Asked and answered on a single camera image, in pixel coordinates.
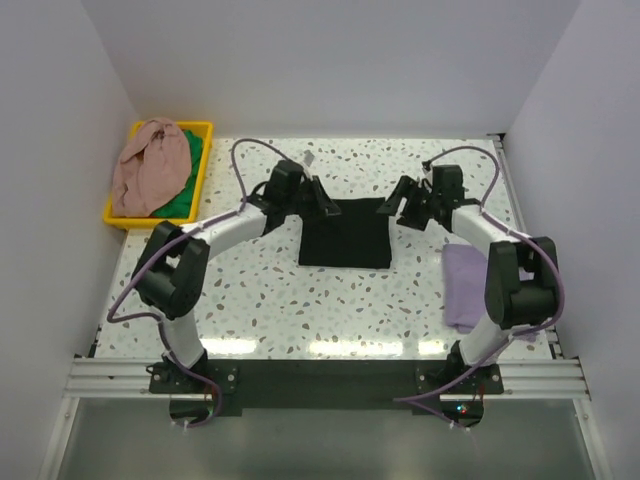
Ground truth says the folded purple t shirt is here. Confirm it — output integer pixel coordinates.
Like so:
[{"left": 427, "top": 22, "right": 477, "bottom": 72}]
[{"left": 441, "top": 244, "right": 488, "bottom": 334}]

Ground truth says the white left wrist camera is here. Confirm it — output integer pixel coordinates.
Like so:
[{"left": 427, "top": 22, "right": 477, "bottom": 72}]
[{"left": 302, "top": 150, "right": 315, "bottom": 178}]

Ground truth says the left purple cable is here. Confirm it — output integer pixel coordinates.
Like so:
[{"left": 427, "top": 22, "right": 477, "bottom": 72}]
[{"left": 107, "top": 137, "right": 286, "bottom": 429}]

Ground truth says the black t shirt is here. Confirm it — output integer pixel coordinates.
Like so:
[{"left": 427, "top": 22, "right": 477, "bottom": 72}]
[{"left": 298, "top": 197, "right": 392, "bottom": 270}]

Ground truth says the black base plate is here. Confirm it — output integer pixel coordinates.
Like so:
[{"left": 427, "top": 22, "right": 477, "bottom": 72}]
[{"left": 146, "top": 359, "right": 504, "bottom": 426}]

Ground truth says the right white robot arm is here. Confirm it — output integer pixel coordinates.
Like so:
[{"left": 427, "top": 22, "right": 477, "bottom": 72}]
[{"left": 378, "top": 163, "right": 565, "bottom": 393}]

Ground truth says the aluminium right side rail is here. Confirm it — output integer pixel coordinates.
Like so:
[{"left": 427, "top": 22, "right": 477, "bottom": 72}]
[{"left": 487, "top": 130, "right": 566, "bottom": 359}]

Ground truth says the aluminium front rail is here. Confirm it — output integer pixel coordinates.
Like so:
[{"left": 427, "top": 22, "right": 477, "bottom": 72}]
[{"left": 63, "top": 358, "right": 590, "bottom": 400}]

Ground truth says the purple cable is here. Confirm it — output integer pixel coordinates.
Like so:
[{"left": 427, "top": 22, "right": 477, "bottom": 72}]
[
  {"left": 394, "top": 145, "right": 569, "bottom": 416},
  {"left": 107, "top": 137, "right": 286, "bottom": 429}
]

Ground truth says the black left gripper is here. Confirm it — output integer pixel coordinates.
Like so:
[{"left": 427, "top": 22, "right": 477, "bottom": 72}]
[{"left": 283, "top": 175, "right": 339, "bottom": 222}]

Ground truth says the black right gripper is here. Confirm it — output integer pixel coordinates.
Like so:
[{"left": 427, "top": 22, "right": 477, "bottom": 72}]
[{"left": 377, "top": 176, "right": 441, "bottom": 232}]

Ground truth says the green t shirt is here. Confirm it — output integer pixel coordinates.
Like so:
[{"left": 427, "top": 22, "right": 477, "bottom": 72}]
[{"left": 151, "top": 130, "right": 203, "bottom": 219}]

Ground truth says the yellow plastic bin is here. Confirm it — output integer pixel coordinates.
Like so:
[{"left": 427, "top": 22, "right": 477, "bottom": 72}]
[{"left": 103, "top": 117, "right": 214, "bottom": 230}]

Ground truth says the pink t shirt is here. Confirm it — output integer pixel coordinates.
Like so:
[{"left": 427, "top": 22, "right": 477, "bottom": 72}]
[{"left": 111, "top": 117, "right": 191, "bottom": 218}]

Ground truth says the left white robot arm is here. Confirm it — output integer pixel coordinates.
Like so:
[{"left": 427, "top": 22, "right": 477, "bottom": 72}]
[{"left": 135, "top": 160, "right": 341, "bottom": 392}]

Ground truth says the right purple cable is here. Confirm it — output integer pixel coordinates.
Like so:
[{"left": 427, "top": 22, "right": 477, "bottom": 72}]
[{"left": 394, "top": 145, "right": 569, "bottom": 416}]

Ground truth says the aluminium rail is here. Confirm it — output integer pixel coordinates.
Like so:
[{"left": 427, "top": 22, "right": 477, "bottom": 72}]
[
  {"left": 63, "top": 358, "right": 590, "bottom": 400},
  {"left": 487, "top": 130, "right": 566, "bottom": 359}
]

